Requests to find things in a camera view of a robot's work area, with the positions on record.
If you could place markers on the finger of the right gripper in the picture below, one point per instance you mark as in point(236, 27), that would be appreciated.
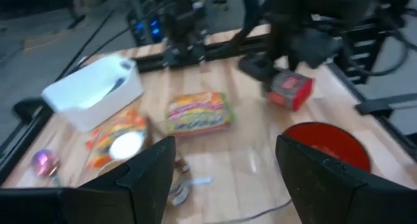
point(259, 67)

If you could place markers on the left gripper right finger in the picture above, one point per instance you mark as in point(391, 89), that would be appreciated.
point(319, 191)

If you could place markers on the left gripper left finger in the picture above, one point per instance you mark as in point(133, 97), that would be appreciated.
point(143, 191)

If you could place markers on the red grey small box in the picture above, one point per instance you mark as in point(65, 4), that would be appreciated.
point(290, 90)

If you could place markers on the orange brown snack packet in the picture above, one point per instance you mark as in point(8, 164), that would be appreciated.
point(182, 193)

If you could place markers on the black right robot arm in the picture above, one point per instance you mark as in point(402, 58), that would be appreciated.
point(325, 2)

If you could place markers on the red black bowl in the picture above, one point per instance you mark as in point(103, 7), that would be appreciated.
point(329, 142)

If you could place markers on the orange ramen packet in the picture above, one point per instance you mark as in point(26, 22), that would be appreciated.
point(123, 121)

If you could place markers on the red yellow noodle packet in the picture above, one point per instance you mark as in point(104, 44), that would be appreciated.
point(198, 115)

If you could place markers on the clear plastic bin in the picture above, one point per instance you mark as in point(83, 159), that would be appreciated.
point(228, 172)

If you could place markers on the white plastic bin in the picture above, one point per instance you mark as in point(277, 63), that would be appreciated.
point(97, 110)

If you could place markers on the pink teal spoon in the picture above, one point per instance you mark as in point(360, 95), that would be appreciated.
point(45, 162)

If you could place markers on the black computer tower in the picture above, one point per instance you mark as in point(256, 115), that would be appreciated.
point(146, 28)

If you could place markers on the black frame bracket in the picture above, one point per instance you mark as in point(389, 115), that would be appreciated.
point(374, 106)

